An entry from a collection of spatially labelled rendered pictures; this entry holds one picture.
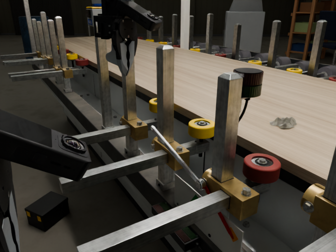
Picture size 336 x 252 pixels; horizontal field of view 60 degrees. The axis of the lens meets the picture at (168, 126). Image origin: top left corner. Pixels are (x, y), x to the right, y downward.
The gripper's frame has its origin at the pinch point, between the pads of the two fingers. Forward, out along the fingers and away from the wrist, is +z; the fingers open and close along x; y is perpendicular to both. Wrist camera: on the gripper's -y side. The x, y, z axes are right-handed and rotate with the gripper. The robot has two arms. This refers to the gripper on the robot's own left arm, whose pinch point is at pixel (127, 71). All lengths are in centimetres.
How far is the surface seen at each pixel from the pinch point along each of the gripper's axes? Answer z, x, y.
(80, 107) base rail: 37, -49, 70
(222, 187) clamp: 19.3, 10.5, -31.9
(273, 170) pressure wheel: 15.6, 4.7, -40.7
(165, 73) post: 0.2, -3.8, -9.6
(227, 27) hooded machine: 27, -578, 157
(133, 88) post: 10.3, -18.0, 11.0
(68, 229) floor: 107, -29, 69
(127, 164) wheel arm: 21.8, 9.5, -5.9
